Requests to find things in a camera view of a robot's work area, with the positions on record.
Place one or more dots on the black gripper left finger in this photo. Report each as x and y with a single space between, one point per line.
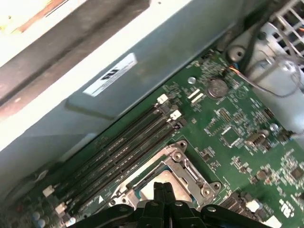
122 213

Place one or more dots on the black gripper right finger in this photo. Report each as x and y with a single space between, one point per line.
211 213

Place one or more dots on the silver CPU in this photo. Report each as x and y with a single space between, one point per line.
147 196

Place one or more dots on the CPU socket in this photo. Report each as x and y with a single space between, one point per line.
177 156

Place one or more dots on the green motherboard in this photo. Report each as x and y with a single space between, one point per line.
249 166

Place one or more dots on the internal USB port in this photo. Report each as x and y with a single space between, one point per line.
255 140

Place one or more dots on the black square chip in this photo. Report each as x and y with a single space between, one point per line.
297 173

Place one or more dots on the silver board screw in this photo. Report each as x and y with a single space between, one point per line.
192 80
274 127

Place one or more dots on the silver coin cell battery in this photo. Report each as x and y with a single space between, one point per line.
217 88

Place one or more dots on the black open PC case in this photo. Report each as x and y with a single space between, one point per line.
118 71

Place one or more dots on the white case sticker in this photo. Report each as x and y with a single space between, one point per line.
126 63

